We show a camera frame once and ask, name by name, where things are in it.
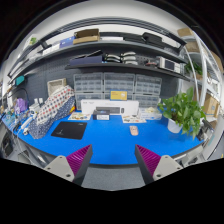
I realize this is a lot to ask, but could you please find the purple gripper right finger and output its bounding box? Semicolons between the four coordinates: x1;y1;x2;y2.
135;145;182;184

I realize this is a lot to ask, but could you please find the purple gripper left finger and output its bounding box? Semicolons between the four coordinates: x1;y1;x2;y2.
45;145;93;185

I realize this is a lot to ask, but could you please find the black mouse pad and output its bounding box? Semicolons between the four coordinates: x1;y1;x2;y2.
52;122;87;140

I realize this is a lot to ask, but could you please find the beige computer mouse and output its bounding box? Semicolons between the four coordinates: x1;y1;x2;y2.
130;126;139;136

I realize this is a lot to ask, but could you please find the blue table mat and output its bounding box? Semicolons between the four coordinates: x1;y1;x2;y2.
2;111;205;166

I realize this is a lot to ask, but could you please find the colourful sheet left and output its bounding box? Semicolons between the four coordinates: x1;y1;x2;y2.
68;112;91;120

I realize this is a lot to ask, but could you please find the colourful sheet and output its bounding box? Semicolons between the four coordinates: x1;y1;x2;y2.
68;112;91;120
122;115;146;123

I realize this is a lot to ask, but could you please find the clear plastic box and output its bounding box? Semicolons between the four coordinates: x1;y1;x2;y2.
139;107;162;120

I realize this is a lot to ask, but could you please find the colourful sheet right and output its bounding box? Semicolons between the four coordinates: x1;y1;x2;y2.
122;115;146;123

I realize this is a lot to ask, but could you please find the small black white box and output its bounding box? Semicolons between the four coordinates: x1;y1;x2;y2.
93;111;110;120

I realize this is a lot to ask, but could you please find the green potted plant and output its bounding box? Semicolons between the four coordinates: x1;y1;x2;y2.
158;87;206;138

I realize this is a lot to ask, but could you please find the patterned cloth-covered object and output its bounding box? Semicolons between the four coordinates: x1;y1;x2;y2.
28;85;75;139

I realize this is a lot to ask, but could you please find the white keyboard box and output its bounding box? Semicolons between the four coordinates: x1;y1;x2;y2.
81;99;139;115

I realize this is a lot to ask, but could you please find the clear drawer organizer right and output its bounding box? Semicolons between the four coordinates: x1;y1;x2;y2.
135;74;162;95

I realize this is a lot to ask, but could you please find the purple bag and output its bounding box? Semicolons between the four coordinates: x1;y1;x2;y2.
15;98;27;114

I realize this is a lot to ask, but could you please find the yellow box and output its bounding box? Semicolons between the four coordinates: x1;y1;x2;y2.
110;91;127;101

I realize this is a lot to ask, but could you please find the white wicker basket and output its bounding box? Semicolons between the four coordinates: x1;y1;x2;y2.
47;78;67;96

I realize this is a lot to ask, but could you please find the clear drawer organizer left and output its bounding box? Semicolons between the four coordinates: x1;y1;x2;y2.
74;73;103;92

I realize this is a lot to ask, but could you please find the grey instrument on shelf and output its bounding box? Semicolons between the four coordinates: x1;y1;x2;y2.
157;57;181;73

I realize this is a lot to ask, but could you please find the dark flat case on shelf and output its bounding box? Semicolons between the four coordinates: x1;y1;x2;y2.
69;50;103;66

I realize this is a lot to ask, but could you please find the blue box on shelf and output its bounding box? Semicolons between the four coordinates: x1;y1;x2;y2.
59;37;74;48

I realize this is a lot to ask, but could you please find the cardboard box on shelf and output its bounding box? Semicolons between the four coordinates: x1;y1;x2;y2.
73;29;100;44

